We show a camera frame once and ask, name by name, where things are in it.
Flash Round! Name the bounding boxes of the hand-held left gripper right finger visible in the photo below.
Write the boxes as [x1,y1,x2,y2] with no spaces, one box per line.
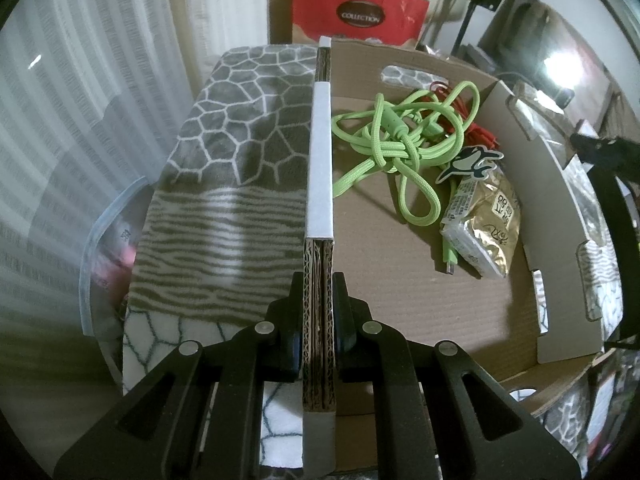
[332,272,581,480]

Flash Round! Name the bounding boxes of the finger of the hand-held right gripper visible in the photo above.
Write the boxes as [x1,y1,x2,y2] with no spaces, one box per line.
[571,132,640,181]

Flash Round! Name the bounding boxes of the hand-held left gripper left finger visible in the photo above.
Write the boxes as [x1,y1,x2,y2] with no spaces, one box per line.
[55,272,306,480]

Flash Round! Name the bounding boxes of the white and brown cardboard box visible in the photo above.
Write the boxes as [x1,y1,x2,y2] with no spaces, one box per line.
[300,35,621,480]

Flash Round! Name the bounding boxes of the red cable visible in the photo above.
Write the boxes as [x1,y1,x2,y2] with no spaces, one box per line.
[415,80,501,151]

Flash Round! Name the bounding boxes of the bird-shaped tag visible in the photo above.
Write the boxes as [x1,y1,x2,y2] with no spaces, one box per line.
[437,145,503,181]

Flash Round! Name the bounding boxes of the small gold packet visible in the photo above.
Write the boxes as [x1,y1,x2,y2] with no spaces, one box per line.
[440,167,522,278]

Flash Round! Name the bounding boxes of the green braided cable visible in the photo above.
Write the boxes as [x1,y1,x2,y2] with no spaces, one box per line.
[331,82,483,277]

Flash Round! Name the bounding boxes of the black device with bright light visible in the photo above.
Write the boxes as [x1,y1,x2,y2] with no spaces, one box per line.
[540,45,577,108]

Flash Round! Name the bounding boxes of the grey white patterned blanket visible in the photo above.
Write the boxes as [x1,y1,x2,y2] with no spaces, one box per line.
[120,44,640,480]

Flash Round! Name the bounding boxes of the clear plastic bin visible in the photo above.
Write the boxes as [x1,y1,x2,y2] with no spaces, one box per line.
[80,175,156,341]

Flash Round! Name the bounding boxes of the white curtain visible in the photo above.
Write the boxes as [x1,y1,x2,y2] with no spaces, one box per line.
[0,0,226,411]

